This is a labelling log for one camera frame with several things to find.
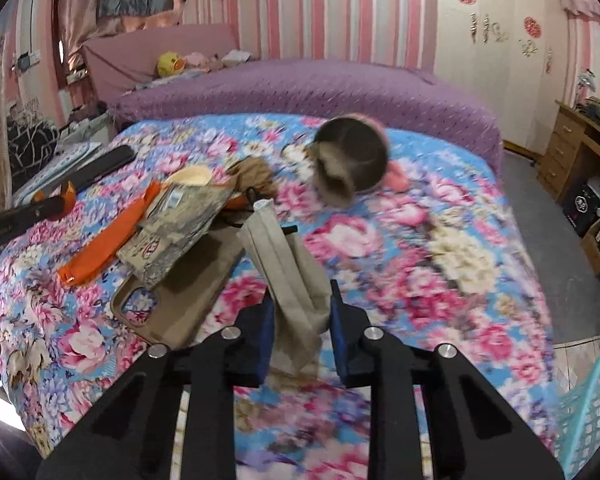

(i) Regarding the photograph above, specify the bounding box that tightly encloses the camouflage printed paper pack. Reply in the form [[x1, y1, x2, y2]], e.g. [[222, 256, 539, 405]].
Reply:
[[117, 184, 234, 288]]

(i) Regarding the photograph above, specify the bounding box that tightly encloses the beige paper piece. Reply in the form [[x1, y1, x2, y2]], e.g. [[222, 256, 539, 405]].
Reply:
[[238, 200, 332, 375]]

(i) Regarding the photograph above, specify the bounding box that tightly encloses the grey paper wad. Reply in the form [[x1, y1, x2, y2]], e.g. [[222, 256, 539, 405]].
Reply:
[[314, 158, 355, 208]]

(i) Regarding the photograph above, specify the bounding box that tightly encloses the black patterned bag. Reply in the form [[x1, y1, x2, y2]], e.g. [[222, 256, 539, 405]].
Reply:
[[7, 119, 59, 191]]

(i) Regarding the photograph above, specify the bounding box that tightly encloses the light blue laundry basket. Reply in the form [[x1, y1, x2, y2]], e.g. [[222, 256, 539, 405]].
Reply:
[[555, 357, 600, 479]]

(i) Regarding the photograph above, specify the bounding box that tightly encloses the black smartphone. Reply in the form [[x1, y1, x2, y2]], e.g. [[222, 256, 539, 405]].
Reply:
[[60, 145, 136, 193]]

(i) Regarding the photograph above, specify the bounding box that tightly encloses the tan phone case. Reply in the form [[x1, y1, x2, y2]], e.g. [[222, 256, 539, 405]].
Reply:
[[111, 226, 244, 350]]

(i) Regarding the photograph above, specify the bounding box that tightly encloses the floral blue bed quilt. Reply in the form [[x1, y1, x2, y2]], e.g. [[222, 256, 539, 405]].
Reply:
[[0, 114, 556, 455]]

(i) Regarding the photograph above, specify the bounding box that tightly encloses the pink sofa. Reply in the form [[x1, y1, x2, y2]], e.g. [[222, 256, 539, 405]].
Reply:
[[81, 24, 238, 104]]

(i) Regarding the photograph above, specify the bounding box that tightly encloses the cream plastic lid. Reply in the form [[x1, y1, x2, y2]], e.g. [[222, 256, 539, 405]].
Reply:
[[163, 165, 213, 186]]

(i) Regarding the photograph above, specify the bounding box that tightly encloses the yellow duck plush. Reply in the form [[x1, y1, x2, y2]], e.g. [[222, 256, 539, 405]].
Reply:
[[156, 52, 186, 78]]

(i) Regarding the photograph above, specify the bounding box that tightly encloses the black box under desk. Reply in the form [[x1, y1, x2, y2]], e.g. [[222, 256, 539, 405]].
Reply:
[[562, 177, 600, 237]]

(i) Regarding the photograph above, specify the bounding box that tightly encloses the crumpled brown paper ball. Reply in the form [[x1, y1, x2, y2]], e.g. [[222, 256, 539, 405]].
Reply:
[[226, 156, 277, 198]]

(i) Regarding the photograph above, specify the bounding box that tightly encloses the pink metal mug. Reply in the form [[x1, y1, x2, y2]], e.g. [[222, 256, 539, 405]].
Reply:
[[309, 114, 410, 201]]

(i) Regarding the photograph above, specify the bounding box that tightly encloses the wooden desk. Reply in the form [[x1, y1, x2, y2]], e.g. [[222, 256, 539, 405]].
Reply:
[[538, 103, 600, 278]]

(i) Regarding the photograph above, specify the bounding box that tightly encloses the purple dotted bed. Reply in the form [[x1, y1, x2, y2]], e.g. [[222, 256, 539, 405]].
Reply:
[[108, 58, 503, 174]]

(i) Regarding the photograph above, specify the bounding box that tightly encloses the white wardrobe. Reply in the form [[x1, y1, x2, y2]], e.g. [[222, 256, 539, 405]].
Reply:
[[434, 0, 568, 154]]

